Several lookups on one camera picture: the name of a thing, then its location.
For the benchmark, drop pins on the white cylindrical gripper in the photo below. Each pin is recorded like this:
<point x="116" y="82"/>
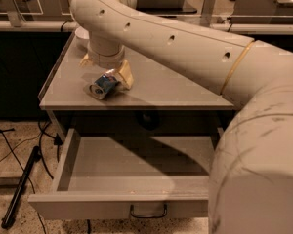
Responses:
<point x="106" y="60"/>

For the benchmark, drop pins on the blue silver redbull can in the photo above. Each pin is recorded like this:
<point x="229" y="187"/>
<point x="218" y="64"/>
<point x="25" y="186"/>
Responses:
<point x="106" y="83"/>

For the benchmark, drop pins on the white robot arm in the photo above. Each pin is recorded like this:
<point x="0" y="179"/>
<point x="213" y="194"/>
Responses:
<point x="251" y="177"/>

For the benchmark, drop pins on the grey open top drawer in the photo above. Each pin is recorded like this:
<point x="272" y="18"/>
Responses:
<point x="100" y="177"/>

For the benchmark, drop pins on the white ceramic bowl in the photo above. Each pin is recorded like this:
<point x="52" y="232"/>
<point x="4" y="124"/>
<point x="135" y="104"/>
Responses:
<point x="82" y="38"/>

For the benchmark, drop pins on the grey cabinet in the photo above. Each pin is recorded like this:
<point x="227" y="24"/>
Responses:
<point x="155" y="87"/>

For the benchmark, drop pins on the black bar on floor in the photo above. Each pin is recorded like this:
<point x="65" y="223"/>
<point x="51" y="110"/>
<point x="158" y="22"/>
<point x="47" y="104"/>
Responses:
<point x="9" y="217"/>

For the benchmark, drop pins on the clear acrylic barrier panel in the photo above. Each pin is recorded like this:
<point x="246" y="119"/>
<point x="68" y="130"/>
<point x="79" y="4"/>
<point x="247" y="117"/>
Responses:
<point x="217" y="11"/>

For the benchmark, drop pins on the dark metal drawer handle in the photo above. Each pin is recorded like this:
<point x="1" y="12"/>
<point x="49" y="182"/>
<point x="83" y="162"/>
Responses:
<point x="148" y="211"/>

